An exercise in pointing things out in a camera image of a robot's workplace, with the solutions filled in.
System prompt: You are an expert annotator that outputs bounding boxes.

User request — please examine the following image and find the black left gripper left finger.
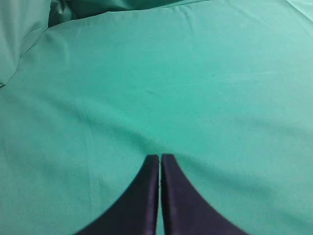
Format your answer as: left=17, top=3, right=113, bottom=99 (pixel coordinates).
left=77, top=155, right=159, bottom=235

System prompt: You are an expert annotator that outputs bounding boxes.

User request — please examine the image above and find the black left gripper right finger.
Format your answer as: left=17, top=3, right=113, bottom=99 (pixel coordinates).
left=161, top=154, right=246, bottom=235

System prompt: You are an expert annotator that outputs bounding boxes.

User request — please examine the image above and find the green cloth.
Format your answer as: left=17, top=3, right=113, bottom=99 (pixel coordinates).
left=0, top=0, right=313, bottom=235

